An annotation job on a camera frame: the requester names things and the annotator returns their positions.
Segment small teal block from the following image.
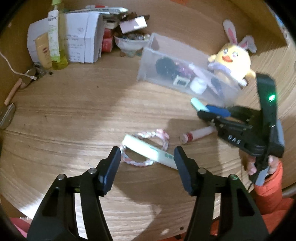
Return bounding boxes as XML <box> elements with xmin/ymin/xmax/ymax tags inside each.
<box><xmin>191</xmin><ymin>97</ymin><xmax>210</xmax><ymax>112</ymax></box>

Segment yellow chick plush bunny ears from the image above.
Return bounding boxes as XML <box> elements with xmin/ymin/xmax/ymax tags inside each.
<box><xmin>207</xmin><ymin>20</ymin><xmax>257</xmax><ymax>87</ymax></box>

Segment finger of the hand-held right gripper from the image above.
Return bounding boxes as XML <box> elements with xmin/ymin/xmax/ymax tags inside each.
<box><xmin>197</xmin><ymin>110</ymin><xmax>252</xmax><ymax>131</ymax></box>
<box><xmin>205</xmin><ymin>105</ymin><xmax>262</xmax><ymax>126</ymax></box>

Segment pile of glass marbles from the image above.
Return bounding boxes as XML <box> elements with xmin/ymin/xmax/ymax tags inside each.
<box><xmin>120</xmin><ymin>32</ymin><xmax>150</xmax><ymax>41</ymax></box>

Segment pink cloth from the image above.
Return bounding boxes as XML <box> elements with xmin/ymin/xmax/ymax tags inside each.
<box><xmin>9</xmin><ymin>217</ymin><xmax>31</xmax><ymax>240</ymax></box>

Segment stack of paper booklets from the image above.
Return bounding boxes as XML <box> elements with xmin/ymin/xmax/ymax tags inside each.
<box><xmin>65</xmin><ymin>8</ymin><xmax>130</xmax><ymax>18</ymax></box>

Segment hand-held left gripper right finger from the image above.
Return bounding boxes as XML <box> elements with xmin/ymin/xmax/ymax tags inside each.
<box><xmin>173</xmin><ymin>146</ymin><xmax>270</xmax><ymax>241</ymax></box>

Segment white ceramic bowl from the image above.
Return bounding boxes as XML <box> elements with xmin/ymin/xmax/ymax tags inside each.
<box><xmin>114</xmin><ymin>36</ymin><xmax>150</xmax><ymax>52</ymax></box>

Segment white plastic stick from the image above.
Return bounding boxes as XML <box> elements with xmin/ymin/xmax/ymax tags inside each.
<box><xmin>188</xmin><ymin>64</ymin><xmax>209</xmax><ymax>79</ymax></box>

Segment white green-print tube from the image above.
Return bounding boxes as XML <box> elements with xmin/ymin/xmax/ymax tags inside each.
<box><xmin>122</xmin><ymin>135</ymin><xmax>179</xmax><ymax>171</ymax></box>

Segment yellow-green spray bottle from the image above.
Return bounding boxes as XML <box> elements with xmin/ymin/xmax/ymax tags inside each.
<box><xmin>47</xmin><ymin>0</ymin><xmax>69</xmax><ymax>70</ymax></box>

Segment white cable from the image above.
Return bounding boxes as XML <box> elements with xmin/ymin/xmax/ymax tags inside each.
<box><xmin>0</xmin><ymin>51</ymin><xmax>37</xmax><ymax>80</ymax></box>

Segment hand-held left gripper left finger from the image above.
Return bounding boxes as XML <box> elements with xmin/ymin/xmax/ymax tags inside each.
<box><xmin>26</xmin><ymin>146</ymin><xmax>122</xmax><ymax>241</ymax></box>

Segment clear plastic storage bin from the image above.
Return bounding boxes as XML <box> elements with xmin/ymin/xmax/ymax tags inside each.
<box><xmin>137</xmin><ymin>32</ymin><xmax>242</xmax><ymax>108</ymax></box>

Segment pink white small box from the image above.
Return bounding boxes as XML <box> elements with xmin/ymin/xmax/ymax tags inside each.
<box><xmin>119</xmin><ymin>16</ymin><xmax>147</xmax><ymax>33</ymax></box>

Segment black round object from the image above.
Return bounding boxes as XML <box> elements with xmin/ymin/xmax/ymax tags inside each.
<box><xmin>155</xmin><ymin>58</ymin><xmax>177</xmax><ymax>76</ymax></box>

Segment beige wooden stick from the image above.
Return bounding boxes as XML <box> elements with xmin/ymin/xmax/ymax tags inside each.
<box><xmin>4</xmin><ymin>78</ymin><xmax>23</xmax><ymax>105</ymax></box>

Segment pink white braided rope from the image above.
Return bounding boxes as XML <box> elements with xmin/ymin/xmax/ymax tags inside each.
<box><xmin>120</xmin><ymin>129</ymin><xmax>169</xmax><ymax>167</ymax></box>

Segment dark brown object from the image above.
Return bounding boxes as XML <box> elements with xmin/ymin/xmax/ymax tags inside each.
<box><xmin>120</xmin><ymin>11</ymin><xmax>151</xmax><ymax>23</ymax></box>

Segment stack of papers and booklets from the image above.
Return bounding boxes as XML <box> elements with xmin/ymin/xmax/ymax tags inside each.
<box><xmin>26</xmin><ymin>13</ymin><xmax>104</xmax><ymax>64</ymax></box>

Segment red label lip balm tube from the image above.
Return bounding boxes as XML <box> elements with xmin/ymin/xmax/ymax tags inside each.
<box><xmin>180</xmin><ymin>126</ymin><xmax>216</xmax><ymax>145</ymax></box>

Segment person's right hand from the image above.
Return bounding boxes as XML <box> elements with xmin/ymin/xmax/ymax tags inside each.
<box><xmin>245</xmin><ymin>155</ymin><xmax>278</xmax><ymax>176</ymax></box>

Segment red cardboard box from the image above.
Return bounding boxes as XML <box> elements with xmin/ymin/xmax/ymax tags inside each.
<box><xmin>102</xmin><ymin>28</ymin><xmax>115</xmax><ymax>53</ymax></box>

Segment beige cream tube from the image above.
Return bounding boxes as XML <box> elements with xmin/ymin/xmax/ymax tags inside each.
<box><xmin>35</xmin><ymin>34</ymin><xmax>53</xmax><ymax>69</ymax></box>

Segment red white marker pen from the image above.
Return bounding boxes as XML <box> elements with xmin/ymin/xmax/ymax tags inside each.
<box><xmin>85</xmin><ymin>5</ymin><xmax>129</xmax><ymax>13</ymax></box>

